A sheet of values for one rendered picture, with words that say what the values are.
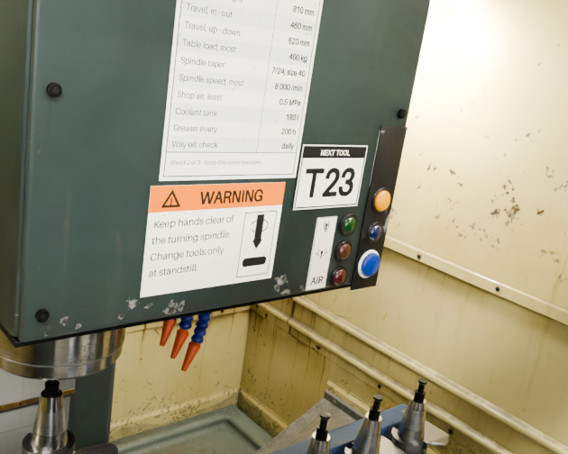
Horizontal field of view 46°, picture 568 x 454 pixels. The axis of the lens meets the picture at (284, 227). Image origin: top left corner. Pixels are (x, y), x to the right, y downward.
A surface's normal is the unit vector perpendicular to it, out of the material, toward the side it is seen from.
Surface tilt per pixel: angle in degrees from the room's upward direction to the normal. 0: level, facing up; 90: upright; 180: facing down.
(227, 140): 90
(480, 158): 90
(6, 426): 90
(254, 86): 90
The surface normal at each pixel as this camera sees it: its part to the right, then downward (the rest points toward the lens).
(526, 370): -0.76, 0.07
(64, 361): 0.42, 0.31
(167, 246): 0.64, 0.30
